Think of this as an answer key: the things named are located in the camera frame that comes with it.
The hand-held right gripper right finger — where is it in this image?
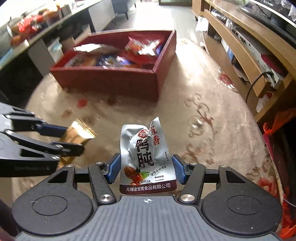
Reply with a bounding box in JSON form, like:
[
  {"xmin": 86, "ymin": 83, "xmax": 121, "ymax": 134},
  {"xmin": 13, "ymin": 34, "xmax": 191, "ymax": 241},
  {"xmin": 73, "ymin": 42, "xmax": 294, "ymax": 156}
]
[{"xmin": 171, "ymin": 154, "xmax": 247, "ymax": 205}]

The silver foil meat pouch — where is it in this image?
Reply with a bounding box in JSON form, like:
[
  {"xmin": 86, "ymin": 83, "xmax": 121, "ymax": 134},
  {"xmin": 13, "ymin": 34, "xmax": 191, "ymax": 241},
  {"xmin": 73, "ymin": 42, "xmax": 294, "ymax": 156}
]
[{"xmin": 119, "ymin": 116, "xmax": 177, "ymax": 194}]

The black low table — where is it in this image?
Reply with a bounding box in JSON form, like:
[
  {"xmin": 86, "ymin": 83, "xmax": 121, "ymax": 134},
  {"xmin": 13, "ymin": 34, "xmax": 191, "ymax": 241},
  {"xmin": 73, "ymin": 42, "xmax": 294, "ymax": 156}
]
[{"xmin": 0, "ymin": 0, "xmax": 116, "ymax": 77}]

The grey green sofa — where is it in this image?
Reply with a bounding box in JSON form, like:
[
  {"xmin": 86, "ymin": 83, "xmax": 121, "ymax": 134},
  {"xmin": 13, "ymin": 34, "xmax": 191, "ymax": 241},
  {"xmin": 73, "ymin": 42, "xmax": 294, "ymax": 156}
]
[{"xmin": 111, "ymin": 0, "xmax": 137, "ymax": 20}]

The orange plastic bag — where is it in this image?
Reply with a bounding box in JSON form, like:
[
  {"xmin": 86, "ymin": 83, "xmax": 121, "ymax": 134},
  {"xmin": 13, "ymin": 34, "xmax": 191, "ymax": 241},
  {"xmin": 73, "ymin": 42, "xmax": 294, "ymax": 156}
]
[{"xmin": 262, "ymin": 108, "xmax": 296, "ymax": 239}]

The gold foil snack packet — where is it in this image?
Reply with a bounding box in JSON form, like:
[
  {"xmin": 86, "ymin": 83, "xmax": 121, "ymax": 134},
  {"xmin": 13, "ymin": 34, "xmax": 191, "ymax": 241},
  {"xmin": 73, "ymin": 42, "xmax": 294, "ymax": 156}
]
[{"xmin": 58, "ymin": 119, "xmax": 96, "ymax": 166}]

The beige floral tablecloth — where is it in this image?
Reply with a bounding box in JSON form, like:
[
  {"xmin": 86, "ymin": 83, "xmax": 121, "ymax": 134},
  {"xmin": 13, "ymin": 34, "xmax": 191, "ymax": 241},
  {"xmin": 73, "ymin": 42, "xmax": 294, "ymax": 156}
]
[{"xmin": 11, "ymin": 38, "xmax": 287, "ymax": 209}]

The white set-top device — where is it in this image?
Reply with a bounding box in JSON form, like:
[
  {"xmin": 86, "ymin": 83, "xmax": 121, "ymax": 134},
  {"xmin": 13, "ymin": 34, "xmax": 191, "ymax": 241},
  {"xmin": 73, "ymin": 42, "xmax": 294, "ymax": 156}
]
[{"xmin": 233, "ymin": 28, "xmax": 280, "ymax": 88}]

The red cardboard box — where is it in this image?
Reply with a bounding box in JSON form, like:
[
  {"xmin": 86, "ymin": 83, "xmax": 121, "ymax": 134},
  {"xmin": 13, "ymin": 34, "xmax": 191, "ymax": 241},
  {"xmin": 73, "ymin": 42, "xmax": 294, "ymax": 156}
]
[{"xmin": 50, "ymin": 30, "xmax": 176, "ymax": 102}]

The red plastic bag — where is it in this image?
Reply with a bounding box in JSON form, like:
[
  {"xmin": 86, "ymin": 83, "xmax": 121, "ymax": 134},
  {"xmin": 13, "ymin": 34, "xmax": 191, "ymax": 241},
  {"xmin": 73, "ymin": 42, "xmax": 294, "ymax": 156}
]
[{"xmin": 17, "ymin": 15, "xmax": 47, "ymax": 35}]

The wooden television cabinet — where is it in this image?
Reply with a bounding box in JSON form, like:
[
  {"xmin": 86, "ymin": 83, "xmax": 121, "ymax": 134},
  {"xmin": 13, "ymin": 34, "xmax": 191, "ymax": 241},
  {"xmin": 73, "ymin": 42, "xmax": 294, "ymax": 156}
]
[{"xmin": 192, "ymin": 0, "xmax": 296, "ymax": 123}]

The black cable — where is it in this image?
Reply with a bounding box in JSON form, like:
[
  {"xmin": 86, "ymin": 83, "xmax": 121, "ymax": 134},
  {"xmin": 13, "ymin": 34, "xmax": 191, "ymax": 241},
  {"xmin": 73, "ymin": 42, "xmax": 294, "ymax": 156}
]
[{"xmin": 245, "ymin": 71, "xmax": 273, "ymax": 105}]

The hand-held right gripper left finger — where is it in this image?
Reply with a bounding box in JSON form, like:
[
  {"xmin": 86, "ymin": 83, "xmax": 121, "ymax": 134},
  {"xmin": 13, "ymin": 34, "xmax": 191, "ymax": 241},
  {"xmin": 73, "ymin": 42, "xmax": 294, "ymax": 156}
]
[{"xmin": 45, "ymin": 153, "xmax": 121, "ymax": 205}]

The yellow snack clear packet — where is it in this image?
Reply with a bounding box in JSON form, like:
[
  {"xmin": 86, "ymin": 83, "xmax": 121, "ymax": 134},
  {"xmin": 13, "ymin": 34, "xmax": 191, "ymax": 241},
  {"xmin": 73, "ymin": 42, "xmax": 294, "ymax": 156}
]
[{"xmin": 69, "ymin": 56, "xmax": 97, "ymax": 66}]

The white plastic bag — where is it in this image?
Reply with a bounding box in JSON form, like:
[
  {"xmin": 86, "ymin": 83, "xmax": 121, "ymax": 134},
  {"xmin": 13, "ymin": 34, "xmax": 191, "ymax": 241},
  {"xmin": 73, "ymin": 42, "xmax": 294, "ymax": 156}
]
[{"xmin": 195, "ymin": 17, "xmax": 210, "ymax": 33}]

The small red snack packet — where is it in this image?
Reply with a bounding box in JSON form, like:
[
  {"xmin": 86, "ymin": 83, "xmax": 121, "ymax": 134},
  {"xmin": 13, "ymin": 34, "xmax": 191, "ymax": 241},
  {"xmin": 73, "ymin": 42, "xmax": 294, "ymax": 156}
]
[{"xmin": 125, "ymin": 37, "xmax": 162, "ymax": 57}]

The black television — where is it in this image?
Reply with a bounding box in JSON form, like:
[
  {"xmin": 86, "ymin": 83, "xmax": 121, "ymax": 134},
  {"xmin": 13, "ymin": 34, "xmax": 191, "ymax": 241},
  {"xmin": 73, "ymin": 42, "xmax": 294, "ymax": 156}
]
[{"xmin": 238, "ymin": 0, "xmax": 296, "ymax": 37}]

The white cardboard box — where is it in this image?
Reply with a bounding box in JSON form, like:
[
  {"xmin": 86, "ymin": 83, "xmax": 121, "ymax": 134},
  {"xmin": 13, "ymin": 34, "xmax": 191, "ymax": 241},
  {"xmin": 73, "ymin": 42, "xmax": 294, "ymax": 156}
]
[{"xmin": 47, "ymin": 37, "xmax": 64, "ymax": 63}]

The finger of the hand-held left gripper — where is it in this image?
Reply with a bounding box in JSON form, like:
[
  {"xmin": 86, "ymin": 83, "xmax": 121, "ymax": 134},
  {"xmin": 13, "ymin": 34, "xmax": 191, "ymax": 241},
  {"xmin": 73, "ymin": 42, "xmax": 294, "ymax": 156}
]
[
  {"xmin": 5, "ymin": 130, "xmax": 85, "ymax": 163},
  {"xmin": 0, "ymin": 102, "xmax": 68, "ymax": 138}
]

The blue white box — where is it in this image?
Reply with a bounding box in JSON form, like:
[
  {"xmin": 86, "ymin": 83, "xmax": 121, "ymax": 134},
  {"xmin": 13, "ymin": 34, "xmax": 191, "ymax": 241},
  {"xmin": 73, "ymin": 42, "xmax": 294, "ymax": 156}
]
[{"xmin": 221, "ymin": 38, "xmax": 237, "ymax": 65}]

